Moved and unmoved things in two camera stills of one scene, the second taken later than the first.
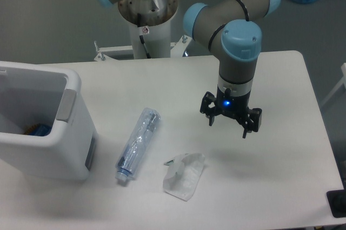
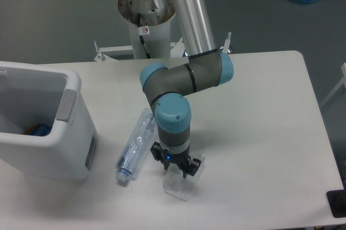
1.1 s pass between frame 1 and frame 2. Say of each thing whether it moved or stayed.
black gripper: moved
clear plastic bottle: stayed
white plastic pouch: stayed
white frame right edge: stayed
